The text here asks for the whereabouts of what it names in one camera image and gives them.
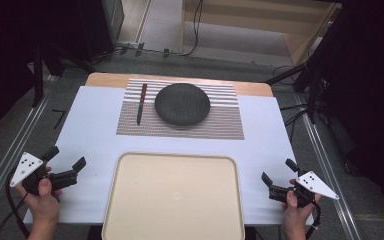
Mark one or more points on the dark curtain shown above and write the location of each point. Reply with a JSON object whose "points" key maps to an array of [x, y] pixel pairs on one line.
{"points": [[3, 50], [370, 83]]}

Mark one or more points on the black tripod stand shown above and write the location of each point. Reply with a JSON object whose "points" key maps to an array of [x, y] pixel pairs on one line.
{"points": [[311, 86]]}

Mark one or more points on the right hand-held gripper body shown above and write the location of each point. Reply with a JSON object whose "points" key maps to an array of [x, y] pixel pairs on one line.
{"points": [[313, 185]]}

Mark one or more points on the black metal stand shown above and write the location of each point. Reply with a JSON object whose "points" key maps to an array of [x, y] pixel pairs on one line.
{"points": [[38, 76]]}

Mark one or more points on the aluminium floor rail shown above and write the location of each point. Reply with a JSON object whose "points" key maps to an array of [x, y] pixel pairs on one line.
{"points": [[326, 166], [10, 156]]}

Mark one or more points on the beige plastic tray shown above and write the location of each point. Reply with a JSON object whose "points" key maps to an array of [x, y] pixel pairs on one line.
{"points": [[173, 196]]}

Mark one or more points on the person's right hand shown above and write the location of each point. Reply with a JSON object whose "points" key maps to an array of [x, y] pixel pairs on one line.
{"points": [[295, 213]]}

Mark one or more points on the person's left hand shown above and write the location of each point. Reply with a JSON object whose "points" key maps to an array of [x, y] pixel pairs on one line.
{"points": [[45, 206]]}

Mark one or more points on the white table sheet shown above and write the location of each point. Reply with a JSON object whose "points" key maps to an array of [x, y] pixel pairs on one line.
{"points": [[93, 133]]}

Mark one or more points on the dark cabinet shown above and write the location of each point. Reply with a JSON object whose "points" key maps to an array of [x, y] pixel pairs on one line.
{"points": [[103, 23]]}

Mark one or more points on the light wooden shelf unit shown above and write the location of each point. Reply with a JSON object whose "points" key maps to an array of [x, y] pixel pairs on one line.
{"points": [[246, 20]]}

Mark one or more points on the dark grey round plate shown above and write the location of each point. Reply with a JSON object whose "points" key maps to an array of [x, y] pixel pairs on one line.
{"points": [[182, 104]]}

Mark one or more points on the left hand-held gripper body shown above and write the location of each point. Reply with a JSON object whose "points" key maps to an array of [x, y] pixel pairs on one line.
{"points": [[26, 168]]}

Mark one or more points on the striped placemat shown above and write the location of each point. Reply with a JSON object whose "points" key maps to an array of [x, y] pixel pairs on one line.
{"points": [[220, 126]]}

